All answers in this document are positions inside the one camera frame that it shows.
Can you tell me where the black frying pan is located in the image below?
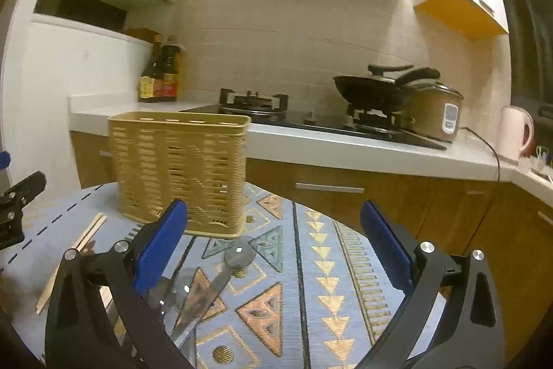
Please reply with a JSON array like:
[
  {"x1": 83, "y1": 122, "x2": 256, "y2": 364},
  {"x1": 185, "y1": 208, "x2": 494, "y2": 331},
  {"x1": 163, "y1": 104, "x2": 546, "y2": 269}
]
[{"x1": 334, "y1": 67, "x2": 441, "y2": 113}]

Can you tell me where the brown cardboard box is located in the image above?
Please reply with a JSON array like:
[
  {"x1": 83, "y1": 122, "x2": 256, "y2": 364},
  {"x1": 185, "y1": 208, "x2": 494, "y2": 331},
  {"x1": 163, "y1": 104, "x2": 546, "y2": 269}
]
[{"x1": 123, "y1": 27, "x2": 161, "y2": 44}]

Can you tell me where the clear plastic spoon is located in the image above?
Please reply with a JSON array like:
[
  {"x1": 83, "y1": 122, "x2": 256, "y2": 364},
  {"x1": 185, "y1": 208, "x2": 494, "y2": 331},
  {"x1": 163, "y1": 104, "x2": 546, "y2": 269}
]
[
  {"x1": 170, "y1": 240, "x2": 256, "y2": 346},
  {"x1": 149, "y1": 269, "x2": 208, "y2": 346}
]

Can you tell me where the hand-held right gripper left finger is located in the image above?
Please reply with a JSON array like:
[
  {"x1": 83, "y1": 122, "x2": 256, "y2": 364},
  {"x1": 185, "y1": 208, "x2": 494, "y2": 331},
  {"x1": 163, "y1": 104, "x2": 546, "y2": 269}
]
[{"x1": 44, "y1": 199, "x2": 197, "y2": 369}]

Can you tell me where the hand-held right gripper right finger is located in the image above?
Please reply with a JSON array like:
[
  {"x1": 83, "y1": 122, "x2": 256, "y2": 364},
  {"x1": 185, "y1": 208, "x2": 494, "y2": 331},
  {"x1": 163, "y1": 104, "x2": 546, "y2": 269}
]
[{"x1": 354, "y1": 200, "x2": 505, "y2": 369}]

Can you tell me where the pale pink electric kettle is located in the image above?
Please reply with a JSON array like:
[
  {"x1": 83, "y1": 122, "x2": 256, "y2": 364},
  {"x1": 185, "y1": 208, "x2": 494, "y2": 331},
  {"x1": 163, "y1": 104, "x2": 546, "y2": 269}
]
[{"x1": 495, "y1": 106, "x2": 535, "y2": 165}]

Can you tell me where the tall yellow-label sauce bottle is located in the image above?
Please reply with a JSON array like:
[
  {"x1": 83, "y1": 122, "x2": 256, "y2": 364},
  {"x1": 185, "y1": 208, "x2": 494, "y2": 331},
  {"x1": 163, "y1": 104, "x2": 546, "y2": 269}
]
[{"x1": 138, "y1": 35, "x2": 164, "y2": 103}]

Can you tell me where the black-handled pan lid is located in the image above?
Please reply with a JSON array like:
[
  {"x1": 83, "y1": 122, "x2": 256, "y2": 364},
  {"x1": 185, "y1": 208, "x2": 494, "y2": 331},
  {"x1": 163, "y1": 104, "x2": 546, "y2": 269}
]
[{"x1": 367, "y1": 64, "x2": 416, "y2": 86}]

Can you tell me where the white refrigerator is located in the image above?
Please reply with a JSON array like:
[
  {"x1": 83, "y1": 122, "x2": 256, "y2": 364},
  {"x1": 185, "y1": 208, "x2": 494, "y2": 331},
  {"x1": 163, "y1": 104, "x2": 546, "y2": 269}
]
[{"x1": 0, "y1": 15, "x2": 145, "y2": 197}]

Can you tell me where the beige rice cooker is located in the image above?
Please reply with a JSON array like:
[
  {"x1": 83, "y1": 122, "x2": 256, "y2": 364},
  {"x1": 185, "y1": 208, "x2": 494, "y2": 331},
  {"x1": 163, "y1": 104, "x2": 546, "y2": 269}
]
[{"x1": 406, "y1": 81, "x2": 465, "y2": 143}]

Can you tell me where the yellow plastic utensil basket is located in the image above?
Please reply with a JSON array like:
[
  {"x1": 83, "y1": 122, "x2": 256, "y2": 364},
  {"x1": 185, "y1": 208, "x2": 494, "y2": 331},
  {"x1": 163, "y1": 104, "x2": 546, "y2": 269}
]
[{"x1": 107, "y1": 112, "x2": 252, "y2": 239}]

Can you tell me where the dark window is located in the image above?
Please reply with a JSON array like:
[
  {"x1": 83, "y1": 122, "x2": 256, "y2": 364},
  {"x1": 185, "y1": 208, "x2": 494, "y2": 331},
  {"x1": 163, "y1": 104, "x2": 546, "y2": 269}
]
[{"x1": 497, "y1": 0, "x2": 553, "y2": 125}]

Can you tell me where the clear glass container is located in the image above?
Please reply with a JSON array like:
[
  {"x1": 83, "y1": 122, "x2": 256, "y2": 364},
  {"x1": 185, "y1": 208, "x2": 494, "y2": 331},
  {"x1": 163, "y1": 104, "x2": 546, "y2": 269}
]
[{"x1": 529, "y1": 146, "x2": 553, "y2": 174}]

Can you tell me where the blue patterned tablecloth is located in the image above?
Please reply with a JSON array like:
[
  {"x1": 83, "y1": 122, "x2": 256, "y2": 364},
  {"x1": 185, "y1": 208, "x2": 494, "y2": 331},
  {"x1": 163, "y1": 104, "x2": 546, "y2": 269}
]
[{"x1": 0, "y1": 182, "x2": 452, "y2": 369}]

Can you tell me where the wide red-label sauce bottle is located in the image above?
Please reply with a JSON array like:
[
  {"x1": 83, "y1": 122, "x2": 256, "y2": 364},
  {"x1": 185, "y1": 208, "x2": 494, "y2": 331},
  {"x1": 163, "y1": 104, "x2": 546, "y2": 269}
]
[{"x1": 161, "y1": 36, "x2": 183, "y2": 102}]

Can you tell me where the black gas stove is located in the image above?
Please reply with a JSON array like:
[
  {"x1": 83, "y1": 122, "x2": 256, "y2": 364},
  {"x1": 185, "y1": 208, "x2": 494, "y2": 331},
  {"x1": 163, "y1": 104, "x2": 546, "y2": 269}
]
[{"x1": 179, "y1": 88, "x2": 448, "y2": 151}]

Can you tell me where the black power cable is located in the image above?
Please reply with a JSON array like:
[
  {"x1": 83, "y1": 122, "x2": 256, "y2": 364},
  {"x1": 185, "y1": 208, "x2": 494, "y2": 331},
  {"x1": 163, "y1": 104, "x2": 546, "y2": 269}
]
[{"x1": 460, "y1": 127, "x2": 503, "y2": 182}]

